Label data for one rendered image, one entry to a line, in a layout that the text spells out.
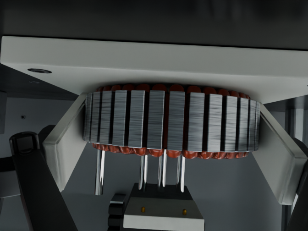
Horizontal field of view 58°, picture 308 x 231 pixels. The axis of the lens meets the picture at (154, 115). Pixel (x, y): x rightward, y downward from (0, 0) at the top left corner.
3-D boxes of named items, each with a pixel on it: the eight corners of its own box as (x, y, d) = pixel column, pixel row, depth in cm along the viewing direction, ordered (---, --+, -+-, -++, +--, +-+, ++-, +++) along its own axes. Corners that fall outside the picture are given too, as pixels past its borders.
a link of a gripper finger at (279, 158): (293, 156, 13) (310, 156, 13) (250, 100, 19) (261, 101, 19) (278, 206, 14) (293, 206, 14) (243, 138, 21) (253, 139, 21)
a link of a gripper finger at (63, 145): (63, 193, 14) (48, 192, 14) (93, 130, 21) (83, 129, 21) (57, 143, 13) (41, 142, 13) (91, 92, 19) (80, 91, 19)
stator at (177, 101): (60, 75, 13) (54, 153, 13) (297, 87, 13) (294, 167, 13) (104, 99, 24) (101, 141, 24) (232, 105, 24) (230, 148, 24)
